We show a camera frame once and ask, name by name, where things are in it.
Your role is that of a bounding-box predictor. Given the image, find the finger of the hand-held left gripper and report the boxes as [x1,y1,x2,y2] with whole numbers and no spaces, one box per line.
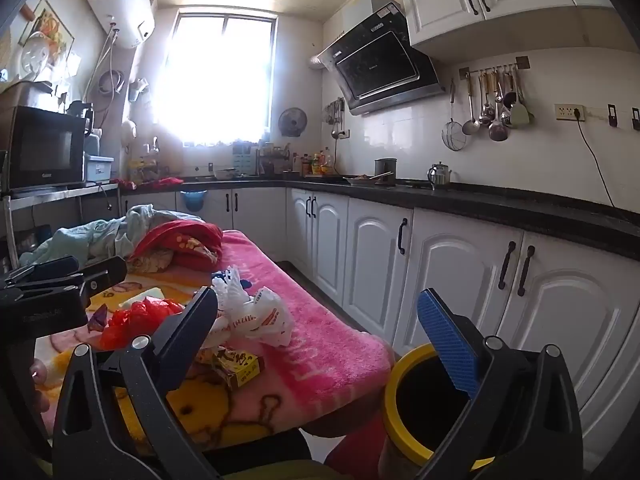
[4,255,82,287]
[77,255,129,294]

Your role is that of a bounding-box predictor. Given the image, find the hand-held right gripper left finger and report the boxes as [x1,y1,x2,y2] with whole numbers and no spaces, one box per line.
[52,286,221,480]

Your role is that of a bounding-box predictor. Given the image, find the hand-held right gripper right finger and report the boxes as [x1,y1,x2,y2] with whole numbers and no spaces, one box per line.
[415,287,585,480]

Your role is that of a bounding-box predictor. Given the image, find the pale green wrapper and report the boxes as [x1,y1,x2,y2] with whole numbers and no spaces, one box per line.
[119,286,166,308]

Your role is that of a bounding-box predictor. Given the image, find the dark purple wrapper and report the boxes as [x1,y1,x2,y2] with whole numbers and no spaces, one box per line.
[85,304,108,333]

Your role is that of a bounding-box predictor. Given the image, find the small yellow printed box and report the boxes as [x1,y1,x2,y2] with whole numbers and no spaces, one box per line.
[197,347,263,388]

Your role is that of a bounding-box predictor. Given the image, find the red plastic bag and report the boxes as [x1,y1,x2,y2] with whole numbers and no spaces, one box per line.
[97,297,186,351]

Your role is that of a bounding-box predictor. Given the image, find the blue toy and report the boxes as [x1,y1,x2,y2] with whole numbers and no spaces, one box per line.
[210,270,253,291]

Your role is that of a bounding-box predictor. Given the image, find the yellow-rimmed trash bin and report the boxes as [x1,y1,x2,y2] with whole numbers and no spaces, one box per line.
[380,342,501,480]

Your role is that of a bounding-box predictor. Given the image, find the white red-printed plastic bag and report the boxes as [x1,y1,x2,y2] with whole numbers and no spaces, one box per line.
[202,265,296,348]

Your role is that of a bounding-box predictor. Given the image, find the person's left hand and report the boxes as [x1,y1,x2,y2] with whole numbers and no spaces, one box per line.
[29,357,53,413]

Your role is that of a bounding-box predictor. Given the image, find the light blue cloth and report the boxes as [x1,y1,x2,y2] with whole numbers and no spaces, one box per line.
[20,203,201,268]

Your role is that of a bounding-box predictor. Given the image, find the white lower kitchen cabinets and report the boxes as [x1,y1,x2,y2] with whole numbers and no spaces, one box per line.
[120,185,640,461]

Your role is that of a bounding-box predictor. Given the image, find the metal shelf rack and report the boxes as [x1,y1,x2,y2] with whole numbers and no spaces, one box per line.
[0,182,121,271]

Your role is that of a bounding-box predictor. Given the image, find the red floral padded cloth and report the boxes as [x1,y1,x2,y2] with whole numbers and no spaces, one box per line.
[127,220,224,273]

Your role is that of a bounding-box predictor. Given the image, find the red rag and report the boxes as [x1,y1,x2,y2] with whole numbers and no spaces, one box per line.
[111,176,183,192]

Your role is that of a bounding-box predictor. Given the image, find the blue storage box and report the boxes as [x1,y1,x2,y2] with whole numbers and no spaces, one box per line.
[84,154,115,184]

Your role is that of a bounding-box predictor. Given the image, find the yellow packages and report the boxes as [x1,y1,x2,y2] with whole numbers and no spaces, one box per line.
[127,157,161,183]

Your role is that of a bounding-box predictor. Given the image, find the blue hanging bin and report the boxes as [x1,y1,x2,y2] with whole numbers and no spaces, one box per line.
[179,189,208,213]

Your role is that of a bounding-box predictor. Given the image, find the black microwave oven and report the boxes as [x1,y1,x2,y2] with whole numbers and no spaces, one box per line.
[0,105,93,193]

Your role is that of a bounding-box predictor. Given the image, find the pink cartoon blanket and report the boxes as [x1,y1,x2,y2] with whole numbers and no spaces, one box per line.
[30,227,398,453]

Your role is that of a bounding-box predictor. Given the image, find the black kitchen countertop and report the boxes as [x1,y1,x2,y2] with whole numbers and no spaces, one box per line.
[117,172,640,261]

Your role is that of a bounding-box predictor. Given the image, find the smooth red fabric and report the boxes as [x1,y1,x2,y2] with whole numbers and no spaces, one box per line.
[322,407,388,480]

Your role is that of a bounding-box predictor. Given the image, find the black jug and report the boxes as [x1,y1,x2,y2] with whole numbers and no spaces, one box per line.
[66,101,96,137]

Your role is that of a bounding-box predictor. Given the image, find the steel teapot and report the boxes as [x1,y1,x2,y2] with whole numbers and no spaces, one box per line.
[427,161,453,188]

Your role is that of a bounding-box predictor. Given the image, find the cardboard box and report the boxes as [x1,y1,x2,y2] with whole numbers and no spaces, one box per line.
[0,80,53,108]

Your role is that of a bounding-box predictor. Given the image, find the teal utensil holder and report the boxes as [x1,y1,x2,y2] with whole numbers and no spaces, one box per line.
[232,142,261,177]

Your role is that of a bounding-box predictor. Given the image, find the dark cooking pot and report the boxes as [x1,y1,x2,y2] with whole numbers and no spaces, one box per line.
[374,158,398,186]

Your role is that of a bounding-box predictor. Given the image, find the dark spice rack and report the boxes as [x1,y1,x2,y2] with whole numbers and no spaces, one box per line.
[257,142,293,178]

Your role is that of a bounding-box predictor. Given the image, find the group of condiment bottles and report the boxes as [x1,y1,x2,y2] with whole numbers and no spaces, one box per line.
[292,150,336,177]

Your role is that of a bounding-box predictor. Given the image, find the white round plastic cover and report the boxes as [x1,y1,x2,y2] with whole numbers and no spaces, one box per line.
[20,32,53,81]

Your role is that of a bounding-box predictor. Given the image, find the row of hanging kitchen utensils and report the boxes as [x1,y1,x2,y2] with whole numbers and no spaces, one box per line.
[441,70,535,152]

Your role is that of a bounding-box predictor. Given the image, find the kitchen window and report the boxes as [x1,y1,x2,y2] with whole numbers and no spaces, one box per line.
[155,6,278,148]

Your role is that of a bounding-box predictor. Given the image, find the hanging utensils beside hood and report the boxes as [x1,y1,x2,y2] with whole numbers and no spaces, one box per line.
[325,99,346,140]

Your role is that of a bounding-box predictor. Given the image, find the white water heater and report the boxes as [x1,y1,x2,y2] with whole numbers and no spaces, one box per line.
[84,0,156,51]

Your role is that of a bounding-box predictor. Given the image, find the black range hood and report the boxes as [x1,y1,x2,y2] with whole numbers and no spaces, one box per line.
[310,0,447,117]

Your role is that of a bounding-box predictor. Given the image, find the grey wall holder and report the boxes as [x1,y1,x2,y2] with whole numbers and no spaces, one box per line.
[127,77,151,103]

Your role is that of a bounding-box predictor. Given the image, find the coiled hose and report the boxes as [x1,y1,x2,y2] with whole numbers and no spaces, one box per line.
[97,67,126,98]

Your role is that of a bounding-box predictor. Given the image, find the black power cable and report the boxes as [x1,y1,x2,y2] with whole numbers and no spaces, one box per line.
[577,117,618,208]

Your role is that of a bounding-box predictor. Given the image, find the small wall fan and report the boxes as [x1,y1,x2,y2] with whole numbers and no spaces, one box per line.
[277,106,308,137]

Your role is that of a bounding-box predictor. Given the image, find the wall poster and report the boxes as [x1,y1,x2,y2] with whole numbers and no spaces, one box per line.
[19,0,76,68]

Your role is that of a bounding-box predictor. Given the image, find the metal utensil rail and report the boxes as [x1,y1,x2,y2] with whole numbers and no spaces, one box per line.
[459,56,531,81]

